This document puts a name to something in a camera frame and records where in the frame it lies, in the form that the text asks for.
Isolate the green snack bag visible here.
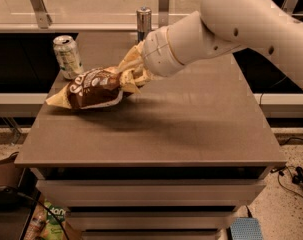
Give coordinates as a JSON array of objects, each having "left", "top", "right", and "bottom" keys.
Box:
[{"left": 40, "top": 200, "right": 65, "bottom": 240}]

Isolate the green white 7up can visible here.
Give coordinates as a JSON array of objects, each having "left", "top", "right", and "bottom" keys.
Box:
[{"left": 53, "top": 35, "right": 84, "bottom": 80}]

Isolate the brown chip bag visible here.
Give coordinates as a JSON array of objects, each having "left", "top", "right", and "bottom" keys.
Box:
[{"left": 46, "top": 67, "right": 123, "bottom": 110}]

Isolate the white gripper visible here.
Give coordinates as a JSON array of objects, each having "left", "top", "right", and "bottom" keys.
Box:
[{"left": 116, "top": 26, "right": 184, "bottom": 93}]

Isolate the left metal railing post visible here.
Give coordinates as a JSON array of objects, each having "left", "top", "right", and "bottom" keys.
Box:
[{"left": 30, "top": 0, "right": 52, "bottom": 29}]

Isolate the blue perforated box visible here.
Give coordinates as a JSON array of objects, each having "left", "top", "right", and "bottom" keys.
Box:
[{"left": 230, "top": 218, "right": 263, "bottom": 240}]

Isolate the black cable lower left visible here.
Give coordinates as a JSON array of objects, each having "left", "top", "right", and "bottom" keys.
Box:
[{"left": 0, "top": 185, "right": 70, "bottom": 240}]

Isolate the top cabinet drawer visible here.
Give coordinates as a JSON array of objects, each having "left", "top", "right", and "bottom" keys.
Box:
[{"left": 37, "top": 180, "right": 266, "bottom": 207}]

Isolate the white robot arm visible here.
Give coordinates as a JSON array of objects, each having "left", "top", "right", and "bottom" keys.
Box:
[{"left": 118, "top": 0, "right": 303, "bottom": 90}]

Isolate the middle metal railing post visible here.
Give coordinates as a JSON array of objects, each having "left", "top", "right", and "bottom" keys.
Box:
[{"left": 158, "top": 0, "right": 170, "bottom": 27}]

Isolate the black cable on floor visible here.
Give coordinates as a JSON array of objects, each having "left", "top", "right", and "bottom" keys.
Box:
[{"left": 270, "top": 165, "right": 303, "bottom": 213}]

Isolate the brown bag on left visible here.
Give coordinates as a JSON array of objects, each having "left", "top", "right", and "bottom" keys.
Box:
[{"left": 0, "top": 153, "right": 23, "bottom": 188}]

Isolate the cabinet drawer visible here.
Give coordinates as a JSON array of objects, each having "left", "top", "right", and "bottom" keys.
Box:
[
  {"left": 82, "top": 231, "right": 218, "bottom": 240},
  {"left": 67, "top": 212, "right": 235, "bottom": 231},
  {"left": 37, "top": 180, "right": 266, "bottom": 207}
]

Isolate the silver blue energy drink can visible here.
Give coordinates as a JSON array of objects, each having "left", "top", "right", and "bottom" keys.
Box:
[{"left": 136, "top": 6, "right": 152, "bottom": 41}]

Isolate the bottom cabinet drawer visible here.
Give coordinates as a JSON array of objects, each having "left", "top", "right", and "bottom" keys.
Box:
[{"left": 82, "top": 231, "right": 218, "bottom": 240}]

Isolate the black device on floor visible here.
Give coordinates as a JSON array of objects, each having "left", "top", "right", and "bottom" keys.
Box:
[{"left": 292, "top": 166, "right": 303, "bottom": 184}]

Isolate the plastic bottle on floor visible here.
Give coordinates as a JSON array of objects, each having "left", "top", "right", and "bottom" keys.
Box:
[{"left": 23, "top": 211, "right": 46, "bottom": 240}]

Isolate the middle cabinet drawer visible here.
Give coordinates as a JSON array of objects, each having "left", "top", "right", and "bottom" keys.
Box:
[{"left": 67, "top": 212, "right": 235, "bottom": 231}]

